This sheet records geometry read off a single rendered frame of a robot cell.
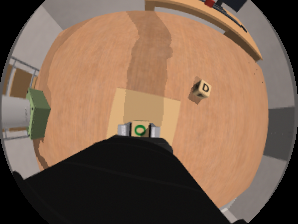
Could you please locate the wooden letter block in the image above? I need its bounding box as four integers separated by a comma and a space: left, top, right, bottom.
131, 120, 150, 137
193, 80, 211, 99

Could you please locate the tan flat mat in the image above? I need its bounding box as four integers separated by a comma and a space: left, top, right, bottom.
106, 88, 181, 146

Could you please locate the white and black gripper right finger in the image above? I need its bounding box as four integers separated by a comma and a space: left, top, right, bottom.
149, 123, 160, 138

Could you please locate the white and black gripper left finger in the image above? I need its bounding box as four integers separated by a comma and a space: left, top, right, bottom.
118, 122, 132, 136

